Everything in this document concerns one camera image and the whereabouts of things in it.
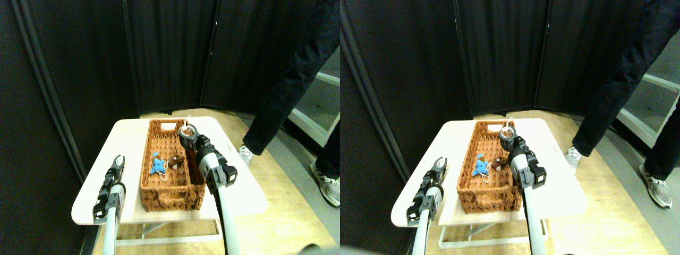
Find blue plush toy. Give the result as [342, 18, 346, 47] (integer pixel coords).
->
[472, 154, 491, 184]
[149, 151, 168, 181]

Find white shelf unit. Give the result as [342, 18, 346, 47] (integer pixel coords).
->
[287, 48, 340, 147]
[616, 45, 680, 148]

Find low white table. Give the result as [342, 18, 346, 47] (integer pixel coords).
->
[72, 116, 268, 248]
[391, 118, 588, 250]

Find person's legs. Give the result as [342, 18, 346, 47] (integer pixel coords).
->
[236, 0, 340, 208]
[563, 0, 680, 209]

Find grey curtain stand pole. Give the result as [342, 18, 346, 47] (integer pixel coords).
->
[340, 8, 412, 185]
[11, 0, 88, 184]

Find brown wicker basket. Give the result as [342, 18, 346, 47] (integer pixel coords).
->
[457, 121, 524, 214]
[140, 119, 207, 212]

